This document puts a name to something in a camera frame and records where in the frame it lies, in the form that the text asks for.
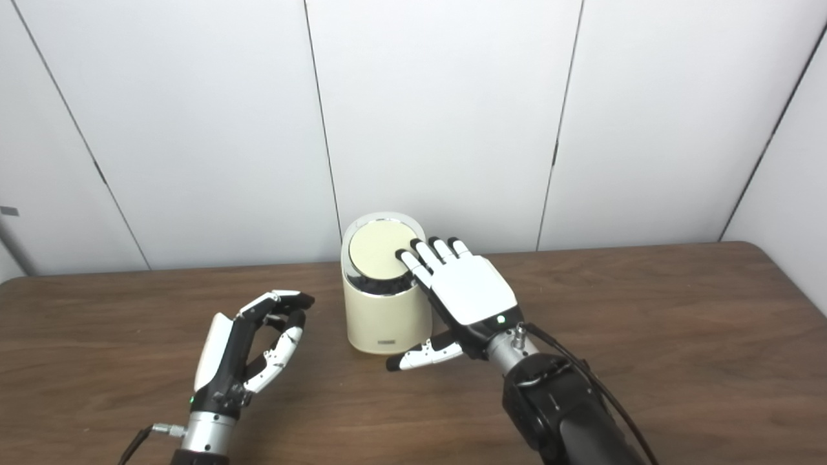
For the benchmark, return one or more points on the cream-colored lidded bin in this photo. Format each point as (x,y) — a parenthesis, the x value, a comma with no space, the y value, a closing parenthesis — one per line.
(381,320)

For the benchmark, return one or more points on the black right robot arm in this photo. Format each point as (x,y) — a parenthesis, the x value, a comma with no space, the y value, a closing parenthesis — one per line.
(568,413)

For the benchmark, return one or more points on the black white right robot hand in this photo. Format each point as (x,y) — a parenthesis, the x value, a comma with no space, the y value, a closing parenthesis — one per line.
(471,290)

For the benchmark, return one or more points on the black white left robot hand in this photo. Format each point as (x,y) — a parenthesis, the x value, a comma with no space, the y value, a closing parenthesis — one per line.
(223,361)

